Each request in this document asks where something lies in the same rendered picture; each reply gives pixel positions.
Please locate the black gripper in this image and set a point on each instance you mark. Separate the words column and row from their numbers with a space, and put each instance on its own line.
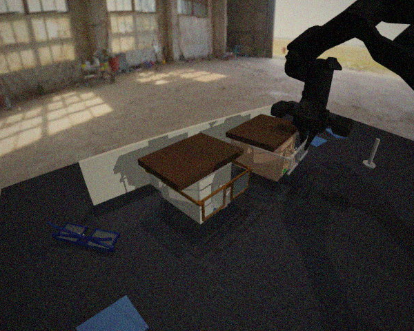
column 340, row 125

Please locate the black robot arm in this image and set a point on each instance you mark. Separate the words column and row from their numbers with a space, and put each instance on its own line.
column 357, row 21

